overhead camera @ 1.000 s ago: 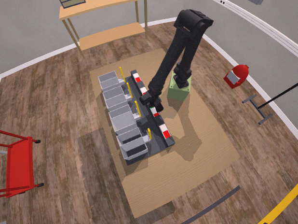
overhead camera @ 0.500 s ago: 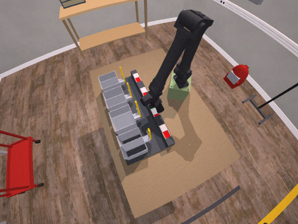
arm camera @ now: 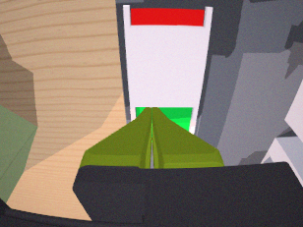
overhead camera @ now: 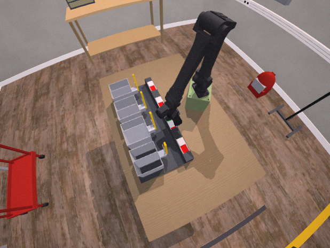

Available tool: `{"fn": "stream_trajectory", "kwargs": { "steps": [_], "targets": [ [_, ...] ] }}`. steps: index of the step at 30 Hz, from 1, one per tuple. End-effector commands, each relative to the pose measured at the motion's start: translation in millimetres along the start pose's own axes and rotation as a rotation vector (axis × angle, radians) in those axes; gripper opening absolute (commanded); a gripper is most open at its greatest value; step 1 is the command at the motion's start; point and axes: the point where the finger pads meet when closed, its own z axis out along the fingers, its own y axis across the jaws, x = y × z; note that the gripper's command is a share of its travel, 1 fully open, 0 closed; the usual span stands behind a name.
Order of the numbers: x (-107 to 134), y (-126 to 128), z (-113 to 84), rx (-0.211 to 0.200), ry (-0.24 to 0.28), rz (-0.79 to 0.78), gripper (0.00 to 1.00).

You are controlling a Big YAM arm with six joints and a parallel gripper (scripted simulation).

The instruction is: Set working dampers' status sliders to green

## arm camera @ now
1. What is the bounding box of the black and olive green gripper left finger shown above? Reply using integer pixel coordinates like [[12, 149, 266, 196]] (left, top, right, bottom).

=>
[[79, 107, 152, 169]]

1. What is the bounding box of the grey box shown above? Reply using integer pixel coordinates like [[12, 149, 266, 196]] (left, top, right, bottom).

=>
[[284, 80, 303, 142], [261, 137, 303, 186]]

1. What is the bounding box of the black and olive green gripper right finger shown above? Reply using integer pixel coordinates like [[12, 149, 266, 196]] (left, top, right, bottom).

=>
[[151, 107, 224, 169]]

